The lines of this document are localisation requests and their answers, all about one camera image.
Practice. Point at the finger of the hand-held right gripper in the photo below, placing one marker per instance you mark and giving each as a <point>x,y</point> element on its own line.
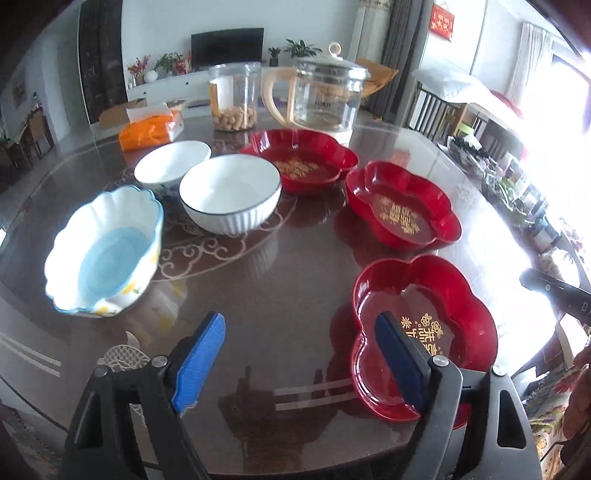
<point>554,295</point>

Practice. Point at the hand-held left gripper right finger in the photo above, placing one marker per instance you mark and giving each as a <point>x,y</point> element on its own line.
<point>397,355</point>

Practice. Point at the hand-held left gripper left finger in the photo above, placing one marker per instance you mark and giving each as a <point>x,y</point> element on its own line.
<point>198,364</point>

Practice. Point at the red flower-shaped plate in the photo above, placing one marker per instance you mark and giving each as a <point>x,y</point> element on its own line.
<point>415,286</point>
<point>397,212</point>
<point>277,152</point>

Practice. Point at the blue scalloped ceramic bowl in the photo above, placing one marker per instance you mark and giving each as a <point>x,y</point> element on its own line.
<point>106,263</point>

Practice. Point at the row of bottles and jars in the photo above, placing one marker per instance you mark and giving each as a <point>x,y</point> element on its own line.
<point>508,184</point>

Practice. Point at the floral patterned cloth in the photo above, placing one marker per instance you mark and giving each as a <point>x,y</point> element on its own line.
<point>547,415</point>

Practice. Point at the white ribbed bowl dark rim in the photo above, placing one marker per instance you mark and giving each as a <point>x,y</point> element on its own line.
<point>226,189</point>

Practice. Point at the red cushion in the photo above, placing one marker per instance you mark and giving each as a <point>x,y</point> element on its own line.
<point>505,101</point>

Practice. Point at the white bowl blue floral print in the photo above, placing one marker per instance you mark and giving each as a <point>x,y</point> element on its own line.
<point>171,161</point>

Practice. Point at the dark slatted wooden chair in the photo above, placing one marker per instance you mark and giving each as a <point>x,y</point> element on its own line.
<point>431,110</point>

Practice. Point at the white pillow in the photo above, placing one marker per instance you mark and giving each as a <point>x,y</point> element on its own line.
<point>448,85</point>

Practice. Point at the white sheer curtain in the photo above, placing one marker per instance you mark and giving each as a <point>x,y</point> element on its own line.
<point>535,60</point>

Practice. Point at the orange tissue pack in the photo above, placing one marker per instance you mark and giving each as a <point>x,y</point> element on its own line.
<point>147,131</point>

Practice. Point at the brown cardboard box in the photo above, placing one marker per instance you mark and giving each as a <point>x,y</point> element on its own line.
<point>117,114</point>

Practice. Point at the clear plastic snack jar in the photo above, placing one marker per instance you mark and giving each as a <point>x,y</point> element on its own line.
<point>233,97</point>

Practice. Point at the white television cabinet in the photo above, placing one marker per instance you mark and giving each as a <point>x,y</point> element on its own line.
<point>184,87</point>

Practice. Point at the wooden dining chairs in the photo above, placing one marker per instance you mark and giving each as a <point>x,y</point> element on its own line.
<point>37,131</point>

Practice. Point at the white round vase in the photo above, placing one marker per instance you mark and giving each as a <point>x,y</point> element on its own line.
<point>151,76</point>

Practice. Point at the grey curtain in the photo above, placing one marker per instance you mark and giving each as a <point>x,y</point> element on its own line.
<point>404,41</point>

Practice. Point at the red gift box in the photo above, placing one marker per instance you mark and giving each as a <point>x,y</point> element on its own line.
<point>182,67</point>

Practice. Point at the red flower bouquet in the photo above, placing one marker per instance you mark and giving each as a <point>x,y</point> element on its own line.
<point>137,68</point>

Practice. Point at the black television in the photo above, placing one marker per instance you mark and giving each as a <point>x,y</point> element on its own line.
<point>226,48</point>

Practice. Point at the small dark potted plant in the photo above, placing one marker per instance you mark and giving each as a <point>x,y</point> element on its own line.
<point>274,56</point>

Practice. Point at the dark tall cabinet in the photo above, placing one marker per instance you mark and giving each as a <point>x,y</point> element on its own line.
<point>101,60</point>

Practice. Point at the leafy green potted plant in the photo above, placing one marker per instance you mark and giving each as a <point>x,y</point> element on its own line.
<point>300,47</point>

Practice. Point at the white standing air conditioner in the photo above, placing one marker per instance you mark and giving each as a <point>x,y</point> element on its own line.
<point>371,27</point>

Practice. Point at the red wall hanging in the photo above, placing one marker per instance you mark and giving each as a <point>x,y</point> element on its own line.
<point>442,22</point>

